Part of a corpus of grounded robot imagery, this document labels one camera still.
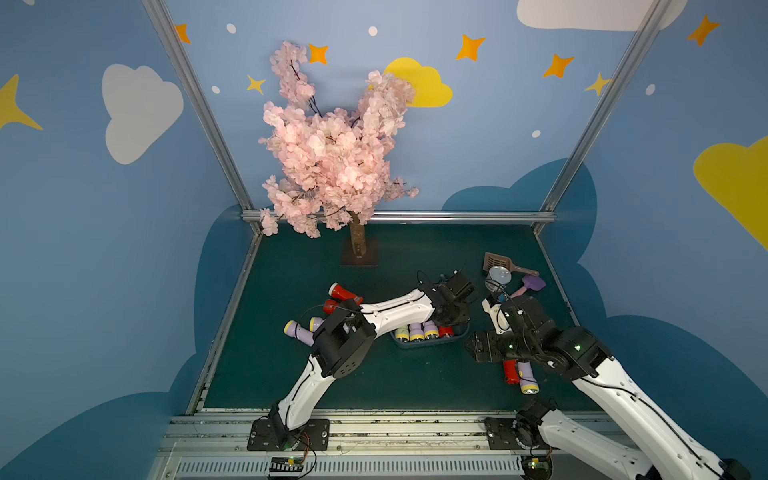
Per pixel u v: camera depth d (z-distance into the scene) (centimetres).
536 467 73
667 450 40
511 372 84
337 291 98
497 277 101
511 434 75
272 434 65
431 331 90
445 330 91
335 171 63
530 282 104
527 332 53
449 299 70
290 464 72
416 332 89
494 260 111
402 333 88
